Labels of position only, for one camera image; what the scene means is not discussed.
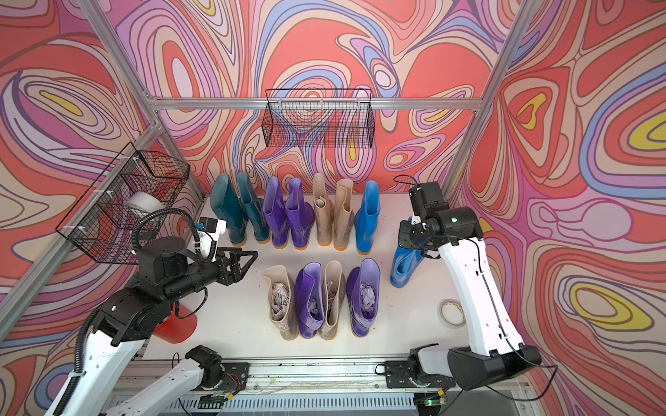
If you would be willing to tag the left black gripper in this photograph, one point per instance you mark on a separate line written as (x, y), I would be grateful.
(235, 274)

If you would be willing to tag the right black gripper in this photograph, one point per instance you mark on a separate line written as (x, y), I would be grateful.
(404, 239)

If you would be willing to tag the blue boot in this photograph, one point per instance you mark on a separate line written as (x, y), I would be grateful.
(405, 263)
(366, 220)

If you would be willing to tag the teal boot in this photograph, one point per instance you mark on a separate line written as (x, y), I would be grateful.
(225, 205)
(252, 207)

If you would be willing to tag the dark purple boot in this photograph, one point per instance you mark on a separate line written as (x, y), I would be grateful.
(300, 215)
(274, 213)

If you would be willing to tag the beige boot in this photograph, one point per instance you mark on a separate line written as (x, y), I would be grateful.
(282, 301)
(334, 285)
(343, 214)
(323, 210)

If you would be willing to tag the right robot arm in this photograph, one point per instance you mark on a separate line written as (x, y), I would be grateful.
(495, 351)

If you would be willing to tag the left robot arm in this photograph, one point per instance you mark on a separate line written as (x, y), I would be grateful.
(98, 366)

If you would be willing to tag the purple boot front right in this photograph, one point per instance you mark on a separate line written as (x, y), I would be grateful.
(362, 291)

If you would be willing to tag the purple boot front left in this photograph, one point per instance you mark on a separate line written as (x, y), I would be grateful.
(310, 299)

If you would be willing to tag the tape roll on table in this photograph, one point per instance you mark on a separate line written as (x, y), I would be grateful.
(451, 314)

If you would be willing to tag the red cup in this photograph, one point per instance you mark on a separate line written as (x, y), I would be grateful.
(179, 326)

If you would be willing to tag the white tape roll in basket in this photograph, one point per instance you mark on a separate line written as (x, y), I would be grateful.
(142, 204)

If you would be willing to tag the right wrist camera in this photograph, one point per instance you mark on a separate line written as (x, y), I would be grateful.
(427, 200)

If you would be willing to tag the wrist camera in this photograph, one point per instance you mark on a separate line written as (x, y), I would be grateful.
(168, 267)
(427, 200)

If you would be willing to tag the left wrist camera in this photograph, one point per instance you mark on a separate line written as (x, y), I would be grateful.
(168, 267)

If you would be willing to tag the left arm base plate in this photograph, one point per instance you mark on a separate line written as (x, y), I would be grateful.
(228, 377)

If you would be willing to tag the black wire basket left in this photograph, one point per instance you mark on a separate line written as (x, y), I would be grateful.
(99, 225)

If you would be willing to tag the black wire basket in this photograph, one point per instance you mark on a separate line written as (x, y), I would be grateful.
(339, 118)
(99, 225)

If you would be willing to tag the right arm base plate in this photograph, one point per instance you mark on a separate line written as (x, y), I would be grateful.
(400, 374)

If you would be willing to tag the black wire basket back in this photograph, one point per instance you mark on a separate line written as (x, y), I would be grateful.
(339, 118)

